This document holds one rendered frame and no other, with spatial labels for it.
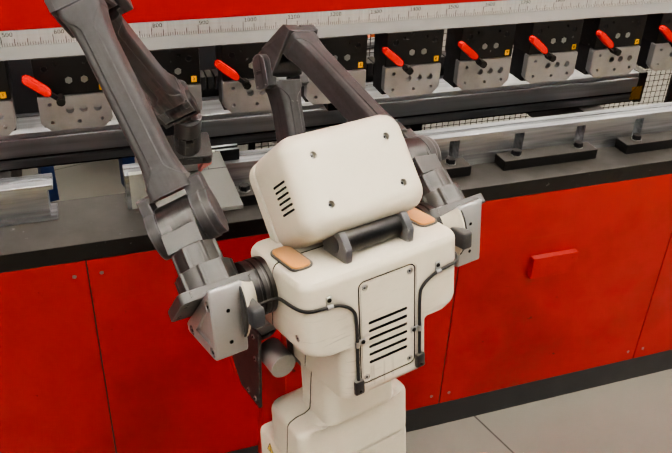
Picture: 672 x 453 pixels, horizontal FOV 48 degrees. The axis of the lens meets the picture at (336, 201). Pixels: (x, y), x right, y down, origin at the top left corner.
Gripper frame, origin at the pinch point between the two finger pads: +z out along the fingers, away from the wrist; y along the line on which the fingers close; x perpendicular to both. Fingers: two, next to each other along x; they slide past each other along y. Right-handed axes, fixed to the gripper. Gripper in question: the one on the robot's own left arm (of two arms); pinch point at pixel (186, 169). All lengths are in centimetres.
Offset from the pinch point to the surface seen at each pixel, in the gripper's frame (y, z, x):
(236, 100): -13.3, -8.3, -12.0
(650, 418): -142, 81, 64
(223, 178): -7.6, -1.0, 4.3
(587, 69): -110, -6, -13
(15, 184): 37.7, 8.0, -6.9
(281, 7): -24.3, -26.7, -22.2
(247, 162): -15.8, 7.8, -5.4
